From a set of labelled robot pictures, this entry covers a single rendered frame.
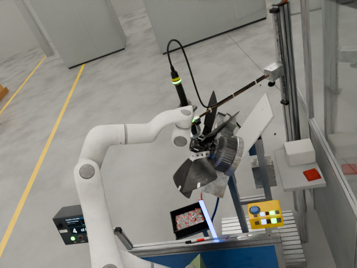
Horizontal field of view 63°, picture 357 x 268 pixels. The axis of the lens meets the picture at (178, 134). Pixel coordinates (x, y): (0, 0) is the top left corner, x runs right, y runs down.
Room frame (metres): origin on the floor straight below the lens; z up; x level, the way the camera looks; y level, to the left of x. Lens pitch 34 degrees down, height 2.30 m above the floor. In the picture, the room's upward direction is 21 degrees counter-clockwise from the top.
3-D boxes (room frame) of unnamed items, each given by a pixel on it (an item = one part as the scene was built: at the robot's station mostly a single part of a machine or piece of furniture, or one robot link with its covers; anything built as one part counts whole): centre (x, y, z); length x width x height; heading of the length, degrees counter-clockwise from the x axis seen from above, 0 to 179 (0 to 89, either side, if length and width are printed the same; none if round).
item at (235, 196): (1.45, -0.23, 0.45); 0.09 x 0.04 x 0.91; 163
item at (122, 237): (1.16, 0.52, 0.96); 0.03 x 0.03 x 0.20; 73
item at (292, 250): (1.42, -0.32, 0.04); 0.62 x 0.46 x 0.08; 73
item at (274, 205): (0.92, -0.26, 1.02); 0.16 x 0.10 x 0.11; 73
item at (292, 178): (1.30, -0.65, 0.84); 0.36 x 0.24 x 0.03; 163
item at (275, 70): (1.54, -0.68, 1.43); 0.10 x 0.07 x 0.08; 108
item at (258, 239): (1.04, 0.11, 0.82); 0.90 x 0.04 x 0.08; 73
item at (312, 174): (1.18, -0.68, 0.87); 0.08 x 0.08 x 0.02; 82
